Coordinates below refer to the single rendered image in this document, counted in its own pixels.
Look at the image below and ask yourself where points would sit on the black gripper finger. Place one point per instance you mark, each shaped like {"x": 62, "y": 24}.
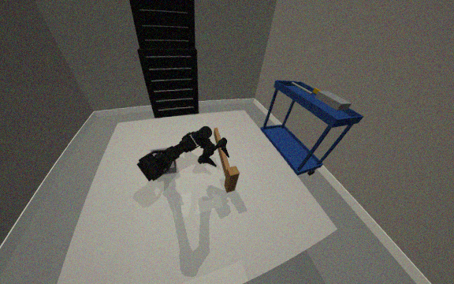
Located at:
{"x": 225, "y": 150}
{"x": 209, "y": 161}

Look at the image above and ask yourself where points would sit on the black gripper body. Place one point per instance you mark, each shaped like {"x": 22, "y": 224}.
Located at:
{"x": 221, "y": 143}

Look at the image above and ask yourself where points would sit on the dark brown wooden post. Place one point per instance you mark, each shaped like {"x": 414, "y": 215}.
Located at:
{"x": 231, "y": 178}

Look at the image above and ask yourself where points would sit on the wooden board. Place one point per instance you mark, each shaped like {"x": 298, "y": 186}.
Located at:
{"x": 223, "y": 157}

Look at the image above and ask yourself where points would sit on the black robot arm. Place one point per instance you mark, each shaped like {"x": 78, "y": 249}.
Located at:
{"x": 153, "y": 166}

